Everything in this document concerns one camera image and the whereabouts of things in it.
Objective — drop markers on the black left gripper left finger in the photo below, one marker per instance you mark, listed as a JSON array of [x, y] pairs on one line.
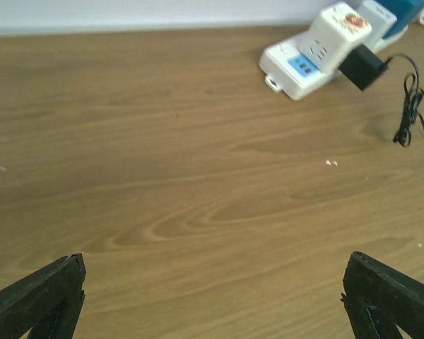
[[45, 304]]

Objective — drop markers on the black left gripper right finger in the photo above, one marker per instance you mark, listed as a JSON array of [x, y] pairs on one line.
[[380, 301]]

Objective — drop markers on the white power strip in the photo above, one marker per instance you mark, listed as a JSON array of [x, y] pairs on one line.
[[287, 69]]

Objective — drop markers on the blue cube adapter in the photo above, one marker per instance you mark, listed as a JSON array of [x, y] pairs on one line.
[[404, 10]]

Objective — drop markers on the black power adapter with cable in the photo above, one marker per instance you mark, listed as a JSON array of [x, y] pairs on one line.
[[362, 68]]

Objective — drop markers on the small white plug adapter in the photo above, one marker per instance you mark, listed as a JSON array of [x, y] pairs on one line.
[[379, 17]]

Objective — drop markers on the white cube adapter tiger sticker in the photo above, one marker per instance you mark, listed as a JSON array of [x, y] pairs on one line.
[[334, 33]]

